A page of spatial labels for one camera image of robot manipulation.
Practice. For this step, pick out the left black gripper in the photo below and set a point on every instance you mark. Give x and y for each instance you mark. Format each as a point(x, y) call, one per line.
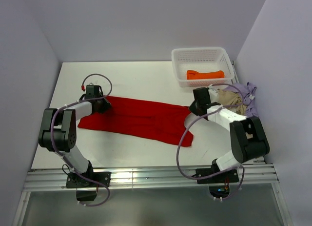
point(107, 105)

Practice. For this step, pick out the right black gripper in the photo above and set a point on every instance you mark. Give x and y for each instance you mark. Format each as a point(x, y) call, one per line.
point(192, 109)

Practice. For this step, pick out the red t-shirt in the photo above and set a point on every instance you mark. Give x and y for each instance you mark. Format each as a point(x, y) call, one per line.
point(145, 119)

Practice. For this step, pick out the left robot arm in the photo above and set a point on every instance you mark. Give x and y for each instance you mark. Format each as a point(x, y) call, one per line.
point(58, 134)

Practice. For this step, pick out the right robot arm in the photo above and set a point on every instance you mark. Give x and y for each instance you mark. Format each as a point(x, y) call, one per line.
point(247, 137)

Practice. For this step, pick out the beige t-shirt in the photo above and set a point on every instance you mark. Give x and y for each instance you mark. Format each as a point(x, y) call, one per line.
point(232, 100)

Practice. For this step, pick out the rolled orange t-shirt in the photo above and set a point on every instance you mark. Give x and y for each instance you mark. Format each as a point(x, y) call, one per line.
point(194, 75)

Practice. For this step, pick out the white plastic basket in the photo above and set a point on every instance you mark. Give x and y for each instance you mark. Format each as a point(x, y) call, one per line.
point(202, 60)

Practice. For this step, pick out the purple t-shirt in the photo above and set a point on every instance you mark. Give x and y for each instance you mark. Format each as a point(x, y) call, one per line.
point(247, 93)

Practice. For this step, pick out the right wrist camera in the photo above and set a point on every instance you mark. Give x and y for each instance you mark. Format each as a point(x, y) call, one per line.
point(214, 94)

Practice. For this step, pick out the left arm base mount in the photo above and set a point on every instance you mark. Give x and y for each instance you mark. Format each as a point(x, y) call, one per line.
point(86, 191)

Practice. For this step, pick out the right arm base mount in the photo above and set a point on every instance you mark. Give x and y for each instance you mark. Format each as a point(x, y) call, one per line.
point(220, 188)

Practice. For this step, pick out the aluminium rail frame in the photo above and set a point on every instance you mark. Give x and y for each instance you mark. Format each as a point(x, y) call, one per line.
point(256, 172)

